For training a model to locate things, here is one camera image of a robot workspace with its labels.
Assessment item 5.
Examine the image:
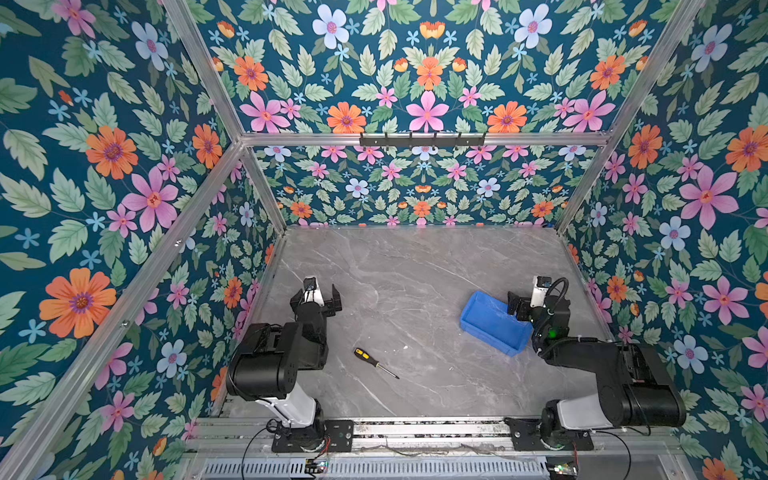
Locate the yellow and black screwdriver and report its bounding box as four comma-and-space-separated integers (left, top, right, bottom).
354, 347, 400, 379

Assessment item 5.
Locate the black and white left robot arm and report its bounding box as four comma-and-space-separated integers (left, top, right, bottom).
225, 277, 343, 451

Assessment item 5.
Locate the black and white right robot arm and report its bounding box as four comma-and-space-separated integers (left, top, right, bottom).
504, 292, 686, 451

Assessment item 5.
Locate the blue plastic bin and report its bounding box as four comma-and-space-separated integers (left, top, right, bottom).
459, 291, 533, 357

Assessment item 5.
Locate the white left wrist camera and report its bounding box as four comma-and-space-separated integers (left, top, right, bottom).
302, 276, 325, 307

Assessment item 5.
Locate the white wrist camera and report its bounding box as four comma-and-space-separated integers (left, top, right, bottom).
302, 276, 325, 307
530, 276, 553, 308

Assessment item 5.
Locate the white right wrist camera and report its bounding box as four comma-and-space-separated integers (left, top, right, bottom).
530, 276, 553, 308

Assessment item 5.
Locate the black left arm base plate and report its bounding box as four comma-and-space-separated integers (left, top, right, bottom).
271, 420, 355, 454

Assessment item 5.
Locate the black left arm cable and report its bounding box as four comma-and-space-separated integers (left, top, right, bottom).
241, 419, 283, 480

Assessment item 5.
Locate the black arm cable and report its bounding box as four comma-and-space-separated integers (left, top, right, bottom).
590, 428, 633, 480
241, 419, 283, 480

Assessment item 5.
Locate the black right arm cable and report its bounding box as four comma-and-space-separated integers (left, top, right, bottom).
590, 428, 633, 480

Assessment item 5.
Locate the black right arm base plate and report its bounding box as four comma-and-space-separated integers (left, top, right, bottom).
503, 417, 594, 451

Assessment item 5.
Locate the white slotted cable duct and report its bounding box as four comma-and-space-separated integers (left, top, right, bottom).
200, 457, 550, 479

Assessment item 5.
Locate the black wall hook rack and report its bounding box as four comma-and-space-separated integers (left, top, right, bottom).
358, 132, 486, 149

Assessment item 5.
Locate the aluminium front rail frame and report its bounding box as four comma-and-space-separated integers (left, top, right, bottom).
176, 417, 696, 479

